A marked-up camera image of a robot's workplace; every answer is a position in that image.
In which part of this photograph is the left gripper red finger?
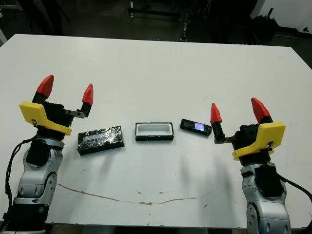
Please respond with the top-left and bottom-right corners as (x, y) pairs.
(77, 83), (95, 118)
(32, 75), (55, 105)

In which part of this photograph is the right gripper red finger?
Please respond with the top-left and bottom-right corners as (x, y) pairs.
(210, 102), (227, 144)
(251, 97), (273, 126)

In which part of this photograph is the left gripper body, yellow mount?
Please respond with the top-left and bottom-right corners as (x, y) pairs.
(19, 101), (86, 140)

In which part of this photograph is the right gripper body, yellow mount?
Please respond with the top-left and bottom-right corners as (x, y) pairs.
(214, 121), (287, 165)

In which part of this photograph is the small black phone device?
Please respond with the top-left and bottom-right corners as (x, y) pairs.
(180, 118), (212, 137)

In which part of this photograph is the black taped box lid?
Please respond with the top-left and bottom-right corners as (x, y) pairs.
(77, 125), (126, 157)

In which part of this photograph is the black box with white insert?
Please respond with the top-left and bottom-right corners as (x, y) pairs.
(135, 121), (175, 142)

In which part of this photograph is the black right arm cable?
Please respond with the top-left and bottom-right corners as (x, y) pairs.
(277, 174), (312, 203)

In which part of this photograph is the black wheeled metal frame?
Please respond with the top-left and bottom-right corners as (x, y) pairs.
(127, 6), (213, 42)

